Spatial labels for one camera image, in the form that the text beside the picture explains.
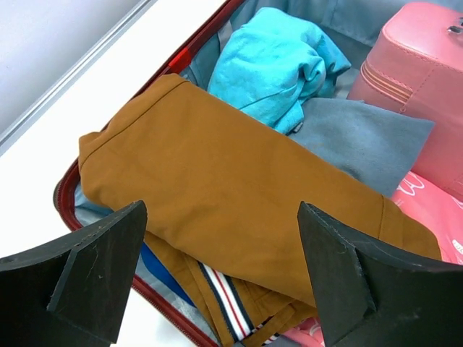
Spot royal blue cloth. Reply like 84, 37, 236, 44
140, 243, 195, 307

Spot pink cosmetic case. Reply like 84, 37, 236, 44
348, 2, 462, 200

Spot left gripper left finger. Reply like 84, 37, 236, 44
1, 201, 148, 346

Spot red suitcase blue lining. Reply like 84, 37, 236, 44
54, 1, 462, 346

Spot pink patterned garment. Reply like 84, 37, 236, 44
278, 169, 463, 347

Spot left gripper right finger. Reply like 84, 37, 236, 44
297, 203, 462, 346

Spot grey-blue cloth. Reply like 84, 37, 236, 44
289, 98, 434, 197

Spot turquoise shirt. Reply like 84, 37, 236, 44
208, 7, 351, 134

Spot mustard brown trousers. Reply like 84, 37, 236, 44
78, 74, 441, 346

